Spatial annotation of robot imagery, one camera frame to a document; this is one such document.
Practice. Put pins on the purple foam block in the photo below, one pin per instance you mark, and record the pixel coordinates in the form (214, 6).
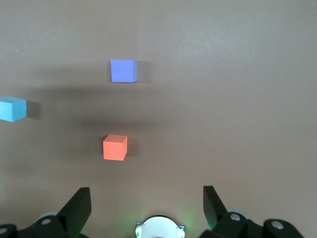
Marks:
(123, 71)

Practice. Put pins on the orange foam block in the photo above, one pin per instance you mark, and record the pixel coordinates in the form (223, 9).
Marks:
(114, 148)

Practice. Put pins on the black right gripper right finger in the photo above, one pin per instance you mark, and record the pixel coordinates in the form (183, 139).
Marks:
(218, 218)

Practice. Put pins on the light blue foam block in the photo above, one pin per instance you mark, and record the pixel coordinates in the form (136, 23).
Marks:
(11, 109)

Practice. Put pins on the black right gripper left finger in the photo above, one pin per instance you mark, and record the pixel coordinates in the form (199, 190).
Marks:
(74, 215)

